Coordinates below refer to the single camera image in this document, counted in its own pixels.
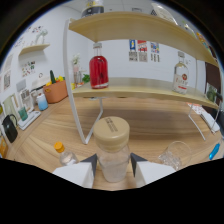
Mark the blue liquid bottle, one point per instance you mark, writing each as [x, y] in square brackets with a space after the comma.
[214, 151]

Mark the white notebook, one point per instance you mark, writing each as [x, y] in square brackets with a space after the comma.
[210, 121]

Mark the green cup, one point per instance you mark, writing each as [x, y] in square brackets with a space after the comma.
[23, 114]

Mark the blue and white wall poster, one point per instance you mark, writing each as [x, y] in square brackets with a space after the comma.
[133, 50]

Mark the multicolour wall poster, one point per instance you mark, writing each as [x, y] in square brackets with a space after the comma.
[154, 52]

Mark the clear glass with ice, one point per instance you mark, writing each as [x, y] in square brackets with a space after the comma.
[175, 156]

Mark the glass jar with wooden lid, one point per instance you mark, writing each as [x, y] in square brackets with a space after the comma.
[111, 133]

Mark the white milk bottle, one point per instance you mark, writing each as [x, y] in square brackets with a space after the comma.
[165, 14]

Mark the wooden wall shelf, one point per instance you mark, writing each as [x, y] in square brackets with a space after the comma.
[33, 48]

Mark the light blue cup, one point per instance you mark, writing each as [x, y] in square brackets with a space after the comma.
[42, 103]

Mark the white tray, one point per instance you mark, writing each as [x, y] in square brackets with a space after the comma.
[30, 120]

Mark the black kettle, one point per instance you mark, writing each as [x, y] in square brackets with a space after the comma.
[10, 130]

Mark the white and wood shelf rack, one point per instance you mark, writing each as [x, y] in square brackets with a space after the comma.
[140, 87]

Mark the green leafy plant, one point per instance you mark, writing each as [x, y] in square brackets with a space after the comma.
[86, 78]

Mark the orange storage basket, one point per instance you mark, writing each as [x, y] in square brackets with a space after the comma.
[56, 92]

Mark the clear bottle with red label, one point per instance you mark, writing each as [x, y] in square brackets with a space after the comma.
[180, 78]

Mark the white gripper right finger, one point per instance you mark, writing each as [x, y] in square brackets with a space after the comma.
[151, 171]

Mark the white flower vase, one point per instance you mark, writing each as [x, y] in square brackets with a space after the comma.
[76, 68]

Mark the red and white wall poster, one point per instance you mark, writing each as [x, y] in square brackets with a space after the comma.
[142, 51]

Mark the red liquid glass bottle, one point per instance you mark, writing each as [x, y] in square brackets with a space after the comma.
[98, 71]

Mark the clear bottle with orange cap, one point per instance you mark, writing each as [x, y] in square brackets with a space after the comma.
[66, 156]

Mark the yellow snack bag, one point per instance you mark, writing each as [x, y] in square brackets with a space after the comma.
[202, 40]

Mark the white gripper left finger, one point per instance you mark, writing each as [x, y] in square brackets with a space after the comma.
[76, 173]

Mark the orange printed paper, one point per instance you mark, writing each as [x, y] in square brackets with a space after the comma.
[194, 108]

